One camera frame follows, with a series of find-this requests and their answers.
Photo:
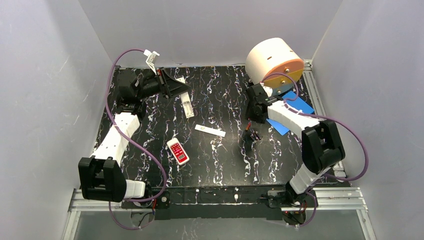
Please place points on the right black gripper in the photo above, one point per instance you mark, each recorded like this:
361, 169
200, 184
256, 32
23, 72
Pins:
251, 134

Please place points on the red white remote control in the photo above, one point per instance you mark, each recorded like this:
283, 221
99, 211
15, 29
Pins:
177, 151

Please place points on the blue square plate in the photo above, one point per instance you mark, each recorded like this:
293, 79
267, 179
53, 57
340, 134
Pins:
298, 104

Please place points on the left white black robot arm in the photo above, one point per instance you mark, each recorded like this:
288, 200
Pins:
100, 174

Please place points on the white cylindrical drum box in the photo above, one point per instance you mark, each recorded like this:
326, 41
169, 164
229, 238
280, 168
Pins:
273, 64

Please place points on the white remote battery cover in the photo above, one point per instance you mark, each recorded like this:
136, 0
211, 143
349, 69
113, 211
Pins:
210, 130

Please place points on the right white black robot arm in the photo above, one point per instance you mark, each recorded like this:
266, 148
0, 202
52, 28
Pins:
321, 149

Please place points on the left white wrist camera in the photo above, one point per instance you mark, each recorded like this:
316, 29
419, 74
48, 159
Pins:
151, 58

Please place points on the red orange battery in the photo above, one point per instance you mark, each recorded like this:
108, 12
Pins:
248, 126

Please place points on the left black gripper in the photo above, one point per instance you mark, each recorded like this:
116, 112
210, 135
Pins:
162, 83

